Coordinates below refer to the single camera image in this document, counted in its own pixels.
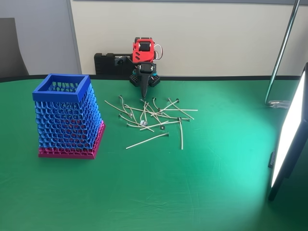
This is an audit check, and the black framed LED light panel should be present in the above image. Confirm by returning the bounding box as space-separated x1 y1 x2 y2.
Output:
268 62 308 202

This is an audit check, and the candle wick with metal base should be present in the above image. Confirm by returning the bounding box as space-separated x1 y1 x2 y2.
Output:
152 96 172 119
142 101 148 126
177 116 184 151
104 100 134 118
126 117 169 128
125 131 170 150
139 98 160 122
123 103 169 119
149 98 180 117
143 102 165 130
157 107 199 113
167 97 195 120
148 112 194 121
124 105 144 126
139 120 180 131
117 113 155 133
118 95 130 116

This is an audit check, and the black plastic tool case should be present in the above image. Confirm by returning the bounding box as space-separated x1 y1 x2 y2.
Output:
93 52 135 76

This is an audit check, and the chrome metal stand pole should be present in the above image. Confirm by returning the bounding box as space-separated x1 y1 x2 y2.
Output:
264 0 301 110

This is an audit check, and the black perforated arm base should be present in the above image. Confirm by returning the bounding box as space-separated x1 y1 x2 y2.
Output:
129 71 161 88

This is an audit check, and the blue and magenta mesh basket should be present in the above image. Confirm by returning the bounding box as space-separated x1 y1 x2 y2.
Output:
32 73 106 160

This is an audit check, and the red and white servo cable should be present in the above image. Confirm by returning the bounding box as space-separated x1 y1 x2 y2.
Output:
154 44 165 61

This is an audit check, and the green table cloth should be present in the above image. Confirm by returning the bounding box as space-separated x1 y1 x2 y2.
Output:
0 74 308 231

